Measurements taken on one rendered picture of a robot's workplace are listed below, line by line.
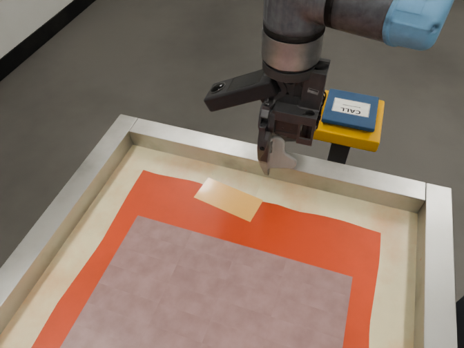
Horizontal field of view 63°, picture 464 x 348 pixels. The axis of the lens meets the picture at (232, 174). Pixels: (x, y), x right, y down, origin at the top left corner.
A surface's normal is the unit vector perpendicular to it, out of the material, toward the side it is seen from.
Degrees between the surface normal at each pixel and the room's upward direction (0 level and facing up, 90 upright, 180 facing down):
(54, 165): 0
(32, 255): 0
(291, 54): 90
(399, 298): 0
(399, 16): 77
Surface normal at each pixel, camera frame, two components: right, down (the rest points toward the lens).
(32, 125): -0.02, -0.64
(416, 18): -0.47, 0.52
